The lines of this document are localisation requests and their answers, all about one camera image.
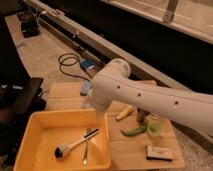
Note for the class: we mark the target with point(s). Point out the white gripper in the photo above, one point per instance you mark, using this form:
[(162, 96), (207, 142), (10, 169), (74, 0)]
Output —
[(100, 112)]

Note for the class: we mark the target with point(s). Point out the white black-bristled brush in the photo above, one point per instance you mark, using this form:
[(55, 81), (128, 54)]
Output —
[(63, 149)]

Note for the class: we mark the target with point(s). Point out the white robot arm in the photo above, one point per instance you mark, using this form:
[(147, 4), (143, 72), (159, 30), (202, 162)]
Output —
[(189, 108)]

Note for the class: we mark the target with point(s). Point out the yellow plastic tray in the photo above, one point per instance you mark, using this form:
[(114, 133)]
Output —
[(47, 130)]

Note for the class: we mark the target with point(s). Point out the blue sponge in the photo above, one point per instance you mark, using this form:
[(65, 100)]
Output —
[(85, 87)]

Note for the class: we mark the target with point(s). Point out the green chili pepper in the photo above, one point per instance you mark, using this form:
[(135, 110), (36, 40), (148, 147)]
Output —
[(135, 131)]

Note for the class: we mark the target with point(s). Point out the dark metal can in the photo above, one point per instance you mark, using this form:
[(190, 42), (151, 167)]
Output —
[(141, 115)]

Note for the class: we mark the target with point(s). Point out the metal spoon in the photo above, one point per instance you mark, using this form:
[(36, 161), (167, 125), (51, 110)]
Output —
[(84, 162)]

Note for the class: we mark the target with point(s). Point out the blue grey device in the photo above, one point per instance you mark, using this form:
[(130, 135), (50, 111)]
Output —
[(89, 67)]

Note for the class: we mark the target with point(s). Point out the black stool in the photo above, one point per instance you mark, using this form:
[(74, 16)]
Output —
[(16, 106)]

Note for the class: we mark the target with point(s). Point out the black box on floor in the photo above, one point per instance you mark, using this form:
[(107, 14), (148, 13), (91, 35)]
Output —
[(29, 26)]

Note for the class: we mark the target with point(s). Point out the long metal rail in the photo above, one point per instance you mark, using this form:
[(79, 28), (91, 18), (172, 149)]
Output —
[(140, 71)]

